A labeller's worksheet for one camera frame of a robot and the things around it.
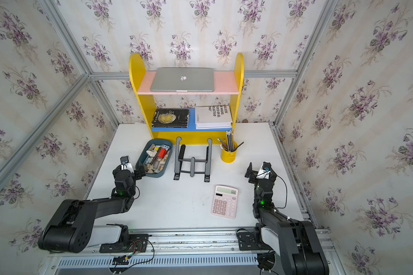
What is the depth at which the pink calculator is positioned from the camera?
2.68ft

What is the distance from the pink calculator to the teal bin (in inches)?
12.9

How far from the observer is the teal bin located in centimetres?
95

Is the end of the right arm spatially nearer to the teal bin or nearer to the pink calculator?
the pink calculator
